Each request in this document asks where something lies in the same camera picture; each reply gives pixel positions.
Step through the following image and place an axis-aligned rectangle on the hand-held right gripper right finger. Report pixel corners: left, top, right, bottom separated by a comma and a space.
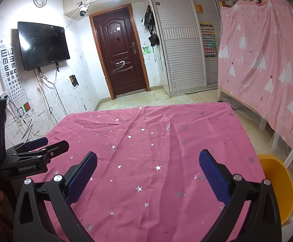
198, 149, 282, 242

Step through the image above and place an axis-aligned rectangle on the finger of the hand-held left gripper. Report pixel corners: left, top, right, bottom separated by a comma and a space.
17, 140, 70, 175
7, 137, 49, 155

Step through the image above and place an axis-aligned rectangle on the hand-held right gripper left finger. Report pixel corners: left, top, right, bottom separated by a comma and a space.
13, 151, 104, 242

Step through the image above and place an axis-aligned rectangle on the yellow plastic basin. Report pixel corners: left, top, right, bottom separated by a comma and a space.
257, 154, 293, 225

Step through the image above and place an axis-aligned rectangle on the eye chart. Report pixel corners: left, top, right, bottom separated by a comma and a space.
0, 42, 32, 114

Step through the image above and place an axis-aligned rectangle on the pink star tablecloth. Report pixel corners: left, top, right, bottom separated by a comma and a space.
34, 102, 266, 242

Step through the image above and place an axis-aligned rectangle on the dark brown door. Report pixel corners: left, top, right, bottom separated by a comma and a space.
90, 4, 150, 100

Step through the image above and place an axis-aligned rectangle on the white louvered wardrobe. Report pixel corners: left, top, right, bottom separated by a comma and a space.
149, 0, 224, 97

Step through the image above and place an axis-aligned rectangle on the pink tree print curtain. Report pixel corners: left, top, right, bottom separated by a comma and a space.
217, 0, 293, 160

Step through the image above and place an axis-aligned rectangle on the colourful grid poster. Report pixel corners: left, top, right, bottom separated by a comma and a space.
200, 23, 217, 59

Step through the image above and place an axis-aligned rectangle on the small black hanging bag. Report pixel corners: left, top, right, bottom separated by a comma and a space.
148, 33, 160, 47

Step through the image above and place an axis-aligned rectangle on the large black hanging bag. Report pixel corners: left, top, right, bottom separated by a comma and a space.
144, 5, 155, 34

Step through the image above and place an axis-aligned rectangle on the black wall television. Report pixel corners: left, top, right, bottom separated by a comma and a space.
18, 21, 71, 71

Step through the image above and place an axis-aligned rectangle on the white security camera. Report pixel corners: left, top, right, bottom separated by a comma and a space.
78, 3, 90, 18

